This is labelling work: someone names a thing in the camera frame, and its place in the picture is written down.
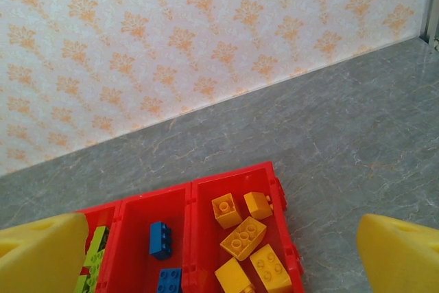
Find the aluminium corner post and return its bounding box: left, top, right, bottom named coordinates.
left=420, top=0, right=439, bottom=46

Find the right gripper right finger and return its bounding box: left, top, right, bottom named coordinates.
left=356, top=213, right=439, bottom=293

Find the red plastic bin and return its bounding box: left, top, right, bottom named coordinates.
left=115, top=181, right=197, bottom=293
left=73, top=199, right=123, bottom=293
left=189, top=161, right=306, bottom=293

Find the green lego plate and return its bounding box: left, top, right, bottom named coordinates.
left=75, top=271, right=100, bottom=293
left=82, top=247, right=107, bottom=270
left=89, top=226, right=111, bottom=256

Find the blue lego brick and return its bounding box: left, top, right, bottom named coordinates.
left=148, top=221, right=174, bottom=260
left=156, top=268, right=183, bottom=293

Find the long orange lego brick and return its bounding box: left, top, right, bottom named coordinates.
left=219, top=216, right=268, bottom=261

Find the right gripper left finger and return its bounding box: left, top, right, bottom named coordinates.
left=0, top=212, right=90, bottom=293

